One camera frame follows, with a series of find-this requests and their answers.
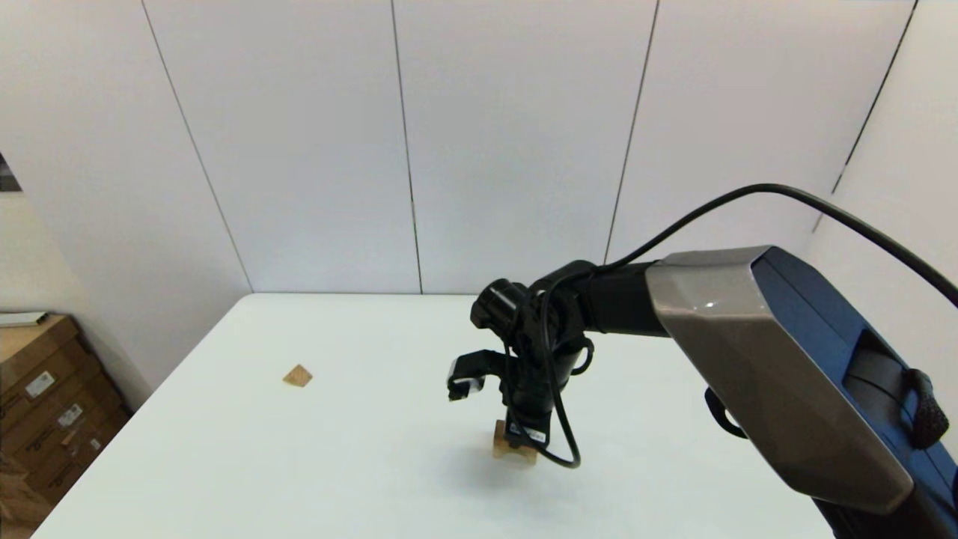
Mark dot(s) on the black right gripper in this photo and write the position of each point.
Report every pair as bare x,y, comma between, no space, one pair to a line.
531,397

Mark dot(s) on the arched wooden building block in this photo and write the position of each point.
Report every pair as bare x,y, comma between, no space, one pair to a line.
500,449

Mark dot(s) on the triangular wooden building block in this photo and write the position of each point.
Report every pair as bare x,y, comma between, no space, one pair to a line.
298,376

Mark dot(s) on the brown labelled cardboard box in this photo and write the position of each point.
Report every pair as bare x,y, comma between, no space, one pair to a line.
22,408
52,442
75,471

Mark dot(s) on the white flat object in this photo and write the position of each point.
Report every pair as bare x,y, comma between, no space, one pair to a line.
22,320

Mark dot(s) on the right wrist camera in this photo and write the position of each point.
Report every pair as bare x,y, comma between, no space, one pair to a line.
468,378

